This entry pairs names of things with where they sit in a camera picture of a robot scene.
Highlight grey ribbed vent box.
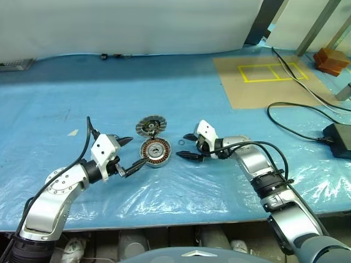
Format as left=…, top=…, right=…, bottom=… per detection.
left=0, top=58, right=37, bottom=73

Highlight long black cable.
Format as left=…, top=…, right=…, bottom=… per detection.
left=271, top=46, right=351, bottom=112

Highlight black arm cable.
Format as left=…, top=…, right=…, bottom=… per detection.
left=218, top=140, right=332, bottom=239
left=10, top=116, right=101, bottom=239

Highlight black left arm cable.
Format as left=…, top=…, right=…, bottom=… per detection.
left=10, top=116, right=101, bottom=239

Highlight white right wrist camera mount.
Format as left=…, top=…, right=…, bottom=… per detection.
left=194, top=119, right=219, bottom=160

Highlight silver metal post foot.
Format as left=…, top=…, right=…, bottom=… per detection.
left=335, top=81, right=351, bottom=102

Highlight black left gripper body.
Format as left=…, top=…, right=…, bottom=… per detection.
left=106, top=155, right=130, bottom=179

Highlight finned round motor lid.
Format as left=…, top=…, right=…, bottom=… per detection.
left=135, top=115, right=166, bottom=137

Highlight grey thin cable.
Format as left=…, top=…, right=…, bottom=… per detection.
left=276, top=53, right=351, bottom=114

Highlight blue plastic table sheet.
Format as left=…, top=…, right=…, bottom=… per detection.
left=0, top=43, right=351, bottom=233

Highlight round copper-wound motor housing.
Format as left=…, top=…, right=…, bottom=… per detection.
left=139, top=138, right=172, bottom=169

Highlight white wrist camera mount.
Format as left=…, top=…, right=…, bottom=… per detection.
left=90, top=133, right=122, bottom=183
left=194, top=119, right=219, bottom=160

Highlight black power adapter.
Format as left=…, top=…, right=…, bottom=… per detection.
left=322, top=123, right=351, bottom=159

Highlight white backdrop sheet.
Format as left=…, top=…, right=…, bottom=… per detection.
left=0, top=0, right=262, bottom=60

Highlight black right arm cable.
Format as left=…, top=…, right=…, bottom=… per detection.
left=218, top=140, right=332, bottom=239

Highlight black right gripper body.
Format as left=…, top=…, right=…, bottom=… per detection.
left=195, top=135, right=214, bottom=163

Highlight black looped power cable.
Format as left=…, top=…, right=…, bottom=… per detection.
left=267, top=101, right=351, bottom=144

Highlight thin aluminium frame post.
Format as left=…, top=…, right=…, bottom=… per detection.
left=326, top=16, right=351, bottom=52

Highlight grey rounded cylinder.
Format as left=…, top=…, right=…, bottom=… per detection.
left=118, top=229, right=150, bottom=261
left=198, top=228, right=233, bottom=250

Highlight slanted aluminium frame post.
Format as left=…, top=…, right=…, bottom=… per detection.
left=294, top=0, right=342, bottom=57

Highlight brown cardboard sheet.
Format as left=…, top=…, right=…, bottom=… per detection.
left=213, top=55, right=340, bottom=110

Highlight grey-blue robot torso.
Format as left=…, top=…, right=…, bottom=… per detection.
left=146, top=245, right=254, bottom=263

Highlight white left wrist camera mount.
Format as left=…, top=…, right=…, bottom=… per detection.
left=90, top=133, right=122, bottom=183

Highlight orange wooden blocks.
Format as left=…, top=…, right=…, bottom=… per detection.
left=313, top=47, right=351, bottom=77

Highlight white panel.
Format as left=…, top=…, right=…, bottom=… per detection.
left=266, top=0, right=351, bottom=54

